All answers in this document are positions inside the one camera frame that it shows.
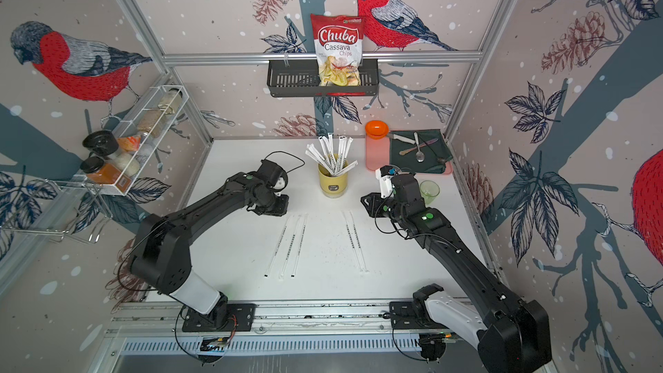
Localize white wire spice rack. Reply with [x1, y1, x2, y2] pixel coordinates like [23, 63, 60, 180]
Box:
[67, 85, 189, 196]

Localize yellow straw cup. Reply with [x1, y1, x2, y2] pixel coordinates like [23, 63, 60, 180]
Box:
[318, 165, 348, 199]

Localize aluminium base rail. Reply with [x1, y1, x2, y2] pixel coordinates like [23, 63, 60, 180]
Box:
[100, 298, 486, 363]

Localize wooden spoon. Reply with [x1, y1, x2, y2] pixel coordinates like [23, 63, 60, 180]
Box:
[398, 138, 439, 156]

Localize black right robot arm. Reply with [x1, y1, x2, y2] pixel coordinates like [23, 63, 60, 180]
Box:
[361, 167, 553, 372]

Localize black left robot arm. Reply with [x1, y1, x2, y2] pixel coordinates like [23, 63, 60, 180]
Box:
[126, 159, 289, 333]

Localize black lid spice jar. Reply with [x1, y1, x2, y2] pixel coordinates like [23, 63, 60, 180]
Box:
[82, 130, 120, 157]

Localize orange bowl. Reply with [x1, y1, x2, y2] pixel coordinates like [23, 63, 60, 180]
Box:
[364, 120, 390, 140]

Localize straw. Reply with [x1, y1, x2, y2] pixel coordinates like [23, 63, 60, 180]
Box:
[264, 217, 292, 278]
[291, 213, 309, 278]
[349, 211, 369, 272]
[341, 212, 364, 273]
[279, 214, 303, 280]

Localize metal spoon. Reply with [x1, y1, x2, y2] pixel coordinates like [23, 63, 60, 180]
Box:
[414, 132, 426, 163]

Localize orange spice jar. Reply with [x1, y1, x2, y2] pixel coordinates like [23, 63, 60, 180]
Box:
[80, 156, 131, 190]

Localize pink tray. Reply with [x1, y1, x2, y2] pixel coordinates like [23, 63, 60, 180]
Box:
[364, 134, 454, 176]

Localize black wall basket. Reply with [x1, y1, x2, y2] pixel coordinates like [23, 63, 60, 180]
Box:
[267, 59, 379, 98]

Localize green mat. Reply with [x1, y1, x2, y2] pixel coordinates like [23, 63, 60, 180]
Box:
[390, 129, 453, 174]

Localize white handle knife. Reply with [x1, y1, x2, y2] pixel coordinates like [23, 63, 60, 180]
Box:
[388, 133, 417, 145]

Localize Chuba cassava chips bag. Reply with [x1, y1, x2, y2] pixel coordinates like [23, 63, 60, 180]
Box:
[311, 15, 364, 86]

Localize bundle wrapped straws in cup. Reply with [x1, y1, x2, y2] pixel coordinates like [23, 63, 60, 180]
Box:
[305, 133, 358, 177]

